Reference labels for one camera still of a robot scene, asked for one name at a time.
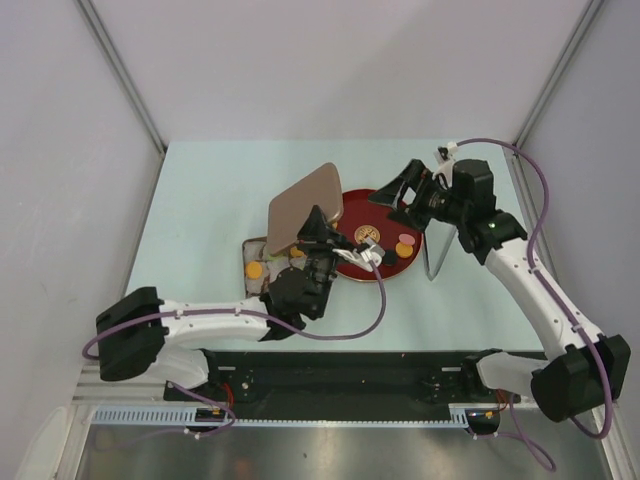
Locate gold tin lid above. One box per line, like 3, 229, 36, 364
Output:
266, 162, 344, 255

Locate metal serving tongs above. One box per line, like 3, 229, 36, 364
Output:
423, 221, 456, 281

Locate orange biscuit cookie bottom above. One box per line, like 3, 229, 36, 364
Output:
245, 261, 263, 280

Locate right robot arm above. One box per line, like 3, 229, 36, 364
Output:
368, 159, 631, 422

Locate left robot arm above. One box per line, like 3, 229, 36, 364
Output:
82, 206, 366, 388

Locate pink sandwich cookie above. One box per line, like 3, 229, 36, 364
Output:
398, 233, 415, 246

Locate red round tray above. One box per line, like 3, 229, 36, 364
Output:
336, 189, 423, 280

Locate white paper cookie cups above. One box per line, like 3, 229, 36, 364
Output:
242, 238, 305, 297

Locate gold cookie tin box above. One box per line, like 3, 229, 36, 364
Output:
241, 237, 279, 298

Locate black sandwich cookie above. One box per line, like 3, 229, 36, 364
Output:
382, 250, 398, 267

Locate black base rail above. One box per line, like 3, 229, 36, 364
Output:
193, 351, 506, 422

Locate white cable duct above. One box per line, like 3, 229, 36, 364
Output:
92, 404, 471, 427

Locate aluminium frame right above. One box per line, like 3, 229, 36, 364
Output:
529, 147, 639, 479

